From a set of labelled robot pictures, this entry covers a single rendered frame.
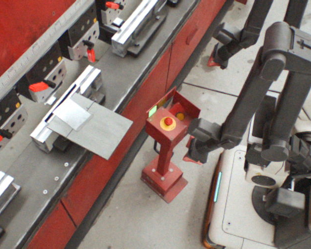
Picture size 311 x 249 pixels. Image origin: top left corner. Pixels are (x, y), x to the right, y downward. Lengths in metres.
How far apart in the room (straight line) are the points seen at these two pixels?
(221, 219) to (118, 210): 0.65
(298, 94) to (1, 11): 0.71
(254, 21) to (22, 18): 0.75
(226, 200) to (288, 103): 1.19
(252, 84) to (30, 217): 0.90
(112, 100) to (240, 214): 0.96
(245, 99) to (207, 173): 1.49
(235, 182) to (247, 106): 1.17
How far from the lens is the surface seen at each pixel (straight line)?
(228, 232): 1.96
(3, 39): 0.93
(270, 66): 0.75
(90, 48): 1.22
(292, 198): 1.59
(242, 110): 0.94
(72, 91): 1.41
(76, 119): 1.33
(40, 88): 1.05
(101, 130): 1.29
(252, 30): 1.30
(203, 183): 2.31
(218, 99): 2.64
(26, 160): 1.43
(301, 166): 1.13
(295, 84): 0.84
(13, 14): 0.92
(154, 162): 2.19
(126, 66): 1.62
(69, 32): 1.14
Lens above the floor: 2.13
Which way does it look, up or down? 60 degrees down
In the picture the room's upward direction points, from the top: 7 degrees clockwise
